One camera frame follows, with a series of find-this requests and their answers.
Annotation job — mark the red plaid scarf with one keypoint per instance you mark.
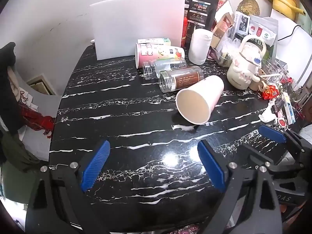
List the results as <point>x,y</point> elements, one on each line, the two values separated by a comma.
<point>36,119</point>

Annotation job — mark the pink printed paper can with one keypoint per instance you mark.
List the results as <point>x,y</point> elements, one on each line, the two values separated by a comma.
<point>158,53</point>

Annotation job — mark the red candy wrappers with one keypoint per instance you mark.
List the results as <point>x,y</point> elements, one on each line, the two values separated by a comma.
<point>270,92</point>

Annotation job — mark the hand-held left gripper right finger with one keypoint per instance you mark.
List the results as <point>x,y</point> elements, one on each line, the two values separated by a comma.
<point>210,165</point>

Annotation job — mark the white crumpled tissue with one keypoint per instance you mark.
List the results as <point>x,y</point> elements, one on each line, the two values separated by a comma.
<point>268,113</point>

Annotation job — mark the clear jar with brown label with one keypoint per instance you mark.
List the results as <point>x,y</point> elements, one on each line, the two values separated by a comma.
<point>181,78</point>

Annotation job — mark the clear plastic bottle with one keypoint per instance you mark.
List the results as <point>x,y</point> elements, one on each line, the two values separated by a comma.
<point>163,65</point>

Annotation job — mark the clear glass bowl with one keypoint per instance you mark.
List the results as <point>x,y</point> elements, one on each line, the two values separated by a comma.
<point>275,69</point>

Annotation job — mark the blue white small box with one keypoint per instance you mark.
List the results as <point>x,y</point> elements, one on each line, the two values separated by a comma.
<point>289,109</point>

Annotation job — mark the grey foil pouch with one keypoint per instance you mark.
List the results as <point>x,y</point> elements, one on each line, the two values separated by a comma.
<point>264,30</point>

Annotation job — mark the pink white paper cup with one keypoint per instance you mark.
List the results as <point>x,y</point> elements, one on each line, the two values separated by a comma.
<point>199,95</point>

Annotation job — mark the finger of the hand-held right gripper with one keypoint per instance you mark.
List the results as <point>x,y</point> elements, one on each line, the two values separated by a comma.
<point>256,154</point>
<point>271,133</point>

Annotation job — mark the brown printed carton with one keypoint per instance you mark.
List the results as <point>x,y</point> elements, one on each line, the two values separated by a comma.
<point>223,26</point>

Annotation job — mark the yellow pot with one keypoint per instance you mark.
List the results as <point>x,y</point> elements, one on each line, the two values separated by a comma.
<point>284,2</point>

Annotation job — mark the cream cartoon kettle bottle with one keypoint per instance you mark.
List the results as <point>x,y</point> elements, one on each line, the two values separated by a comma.
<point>243,65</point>

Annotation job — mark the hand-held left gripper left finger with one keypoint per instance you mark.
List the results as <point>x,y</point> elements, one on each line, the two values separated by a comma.
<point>95,165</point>

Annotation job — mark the round woven mat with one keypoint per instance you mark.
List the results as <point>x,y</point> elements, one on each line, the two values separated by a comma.
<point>248,4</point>

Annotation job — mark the dark hanging cloth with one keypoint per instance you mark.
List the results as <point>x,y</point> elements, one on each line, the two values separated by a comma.
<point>8,90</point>

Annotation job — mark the black printed pouch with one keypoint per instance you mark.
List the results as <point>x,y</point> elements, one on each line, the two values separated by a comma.
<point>199,12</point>

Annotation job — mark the white plastic cutting board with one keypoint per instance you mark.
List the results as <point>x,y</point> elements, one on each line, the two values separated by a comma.
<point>136,26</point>

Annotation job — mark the white green carton box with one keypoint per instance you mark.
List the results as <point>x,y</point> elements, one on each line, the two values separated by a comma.
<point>153,41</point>

